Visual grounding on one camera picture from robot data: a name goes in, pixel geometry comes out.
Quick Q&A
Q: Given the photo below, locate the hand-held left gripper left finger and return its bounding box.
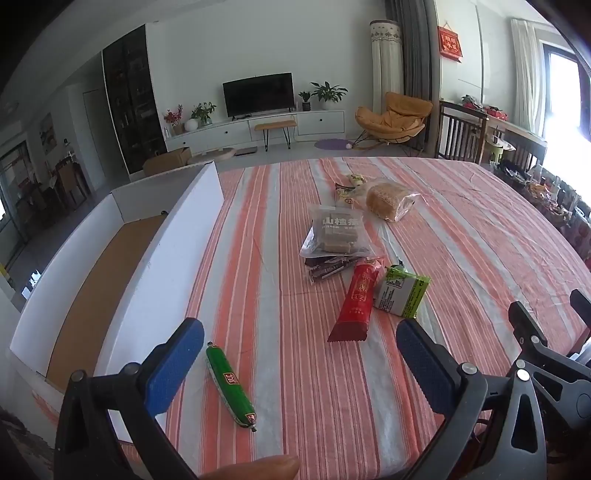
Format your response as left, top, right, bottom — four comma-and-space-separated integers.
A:
54, 318, 205, 480

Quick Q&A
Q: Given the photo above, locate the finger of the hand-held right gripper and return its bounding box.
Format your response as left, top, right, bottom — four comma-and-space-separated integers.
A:
569, 289, 591, 324
507, 301, 591, 437

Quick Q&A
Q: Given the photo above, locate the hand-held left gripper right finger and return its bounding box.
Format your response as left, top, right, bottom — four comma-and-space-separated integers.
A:
396, 318, 548, 480

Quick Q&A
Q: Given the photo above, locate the green sausage stick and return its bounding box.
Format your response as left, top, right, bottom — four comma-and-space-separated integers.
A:
205, 342, 258, 432

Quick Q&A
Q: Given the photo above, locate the green and white snack packet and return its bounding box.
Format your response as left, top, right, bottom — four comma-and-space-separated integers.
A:
373, 264, 431, 319

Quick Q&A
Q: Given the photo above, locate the red snack packet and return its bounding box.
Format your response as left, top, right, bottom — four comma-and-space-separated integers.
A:
327, 257, 386, 343

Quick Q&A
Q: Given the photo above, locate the white cardboard box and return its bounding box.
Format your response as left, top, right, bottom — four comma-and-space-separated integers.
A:
9, 161, 225, 444

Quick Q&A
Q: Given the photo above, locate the clear bag of brown strips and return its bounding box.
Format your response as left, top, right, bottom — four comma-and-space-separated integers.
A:
299, 203, 377, 259

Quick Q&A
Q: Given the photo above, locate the person's left hand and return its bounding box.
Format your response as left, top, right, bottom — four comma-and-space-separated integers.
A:
198, 455, 301, 480

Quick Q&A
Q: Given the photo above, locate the striped orange tablecloth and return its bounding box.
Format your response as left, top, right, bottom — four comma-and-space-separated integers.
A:
28, 157, 591, 480

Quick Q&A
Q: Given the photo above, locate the black chocolate bar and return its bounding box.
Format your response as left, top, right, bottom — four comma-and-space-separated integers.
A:
305, 256, 365, 284

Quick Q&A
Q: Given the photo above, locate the bread in clear bag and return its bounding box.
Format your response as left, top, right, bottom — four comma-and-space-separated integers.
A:
366, 181, 422, 223

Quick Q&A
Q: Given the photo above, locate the cluttered side table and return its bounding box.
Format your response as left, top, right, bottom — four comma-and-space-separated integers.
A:
462, 95, 591, 241

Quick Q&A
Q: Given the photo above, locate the long yellow snack packet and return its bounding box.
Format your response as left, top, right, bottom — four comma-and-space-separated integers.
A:
335, 182, 370, 208

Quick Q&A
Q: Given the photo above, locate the brown cardboard box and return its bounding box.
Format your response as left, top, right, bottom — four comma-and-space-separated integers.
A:
142, 147, 192, 176

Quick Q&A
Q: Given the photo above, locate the dark wooden chair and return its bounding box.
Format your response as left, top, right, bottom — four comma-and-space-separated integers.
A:
436, 100, 489, 163

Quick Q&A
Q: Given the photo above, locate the white sheer curtain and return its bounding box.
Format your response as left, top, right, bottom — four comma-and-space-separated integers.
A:
510, 18, 548, 137

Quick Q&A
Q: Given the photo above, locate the red flower plant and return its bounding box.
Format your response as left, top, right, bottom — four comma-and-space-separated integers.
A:
164, 105, 184, 136

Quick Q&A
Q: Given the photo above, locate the orange lounge chair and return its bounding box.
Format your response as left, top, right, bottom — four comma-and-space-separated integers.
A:
355, 91, 434, 151

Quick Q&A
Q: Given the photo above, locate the green potted plant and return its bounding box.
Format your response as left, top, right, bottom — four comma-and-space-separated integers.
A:
191, 102, 217, 126

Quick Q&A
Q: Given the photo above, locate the wooden bench with black legs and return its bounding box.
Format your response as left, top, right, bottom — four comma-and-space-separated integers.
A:
254, 120, 297, 152

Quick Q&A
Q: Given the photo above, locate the white television cabinet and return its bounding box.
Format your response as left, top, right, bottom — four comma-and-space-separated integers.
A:
171, 110, 346, 155

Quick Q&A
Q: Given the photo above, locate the dark glass cabinet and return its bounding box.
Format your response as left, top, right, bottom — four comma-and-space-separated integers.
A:
102, 24, 160, 175

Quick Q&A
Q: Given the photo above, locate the black television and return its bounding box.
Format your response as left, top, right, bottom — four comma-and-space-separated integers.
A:
222, 72, 295, 118

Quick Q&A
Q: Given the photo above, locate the large leafy potted plant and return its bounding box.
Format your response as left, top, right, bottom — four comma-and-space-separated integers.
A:
310, 82, 348, 110

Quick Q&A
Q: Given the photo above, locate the covered standing air conditioner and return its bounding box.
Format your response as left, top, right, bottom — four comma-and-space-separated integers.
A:
369, 19, 404, 116

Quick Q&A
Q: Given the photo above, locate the grey curtain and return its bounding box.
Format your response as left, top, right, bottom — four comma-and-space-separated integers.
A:
385, 0, 439, 153

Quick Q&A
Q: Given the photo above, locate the red wall hanging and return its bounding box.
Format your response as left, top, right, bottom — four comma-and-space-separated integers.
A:
438, 25, 463, 63

